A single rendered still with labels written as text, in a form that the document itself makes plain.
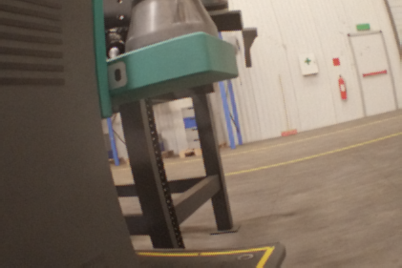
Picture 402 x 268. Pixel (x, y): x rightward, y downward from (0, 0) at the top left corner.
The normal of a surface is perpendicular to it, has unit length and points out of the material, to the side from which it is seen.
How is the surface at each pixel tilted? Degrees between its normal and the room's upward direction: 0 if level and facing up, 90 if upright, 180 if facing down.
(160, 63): 90
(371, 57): 90
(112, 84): 90
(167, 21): 73
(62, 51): 90
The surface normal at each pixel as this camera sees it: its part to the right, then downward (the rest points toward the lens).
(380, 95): -0.20, 0.02
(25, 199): 0.93, -0.18
